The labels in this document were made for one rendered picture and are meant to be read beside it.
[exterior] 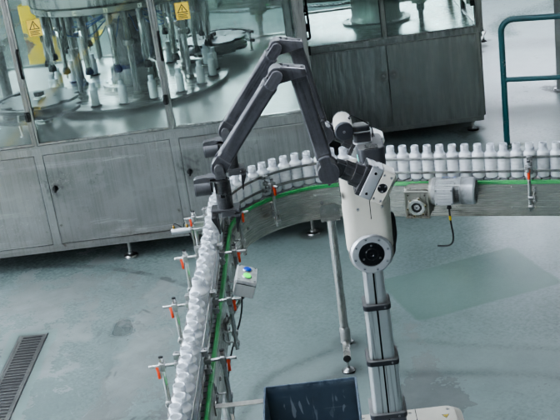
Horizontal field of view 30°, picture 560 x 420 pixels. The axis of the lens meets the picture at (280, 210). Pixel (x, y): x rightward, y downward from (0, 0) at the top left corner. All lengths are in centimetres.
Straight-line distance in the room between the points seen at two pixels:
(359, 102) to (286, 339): 338
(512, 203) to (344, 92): 394
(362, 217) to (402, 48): 496
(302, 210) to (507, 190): 100
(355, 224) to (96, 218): 355
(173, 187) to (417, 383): 247
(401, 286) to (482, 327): 73
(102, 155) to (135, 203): 40
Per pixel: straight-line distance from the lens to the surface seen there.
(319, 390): 357
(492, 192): 503
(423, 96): 884
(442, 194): 489
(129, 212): 712
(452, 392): 524
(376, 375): 421
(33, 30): 691
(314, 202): 519
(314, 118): 359
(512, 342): 565
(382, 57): 872
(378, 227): 389
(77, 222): 721
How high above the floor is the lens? 274
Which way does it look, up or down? 21 degrees down
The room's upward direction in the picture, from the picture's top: 8 degrees counter-clockwise
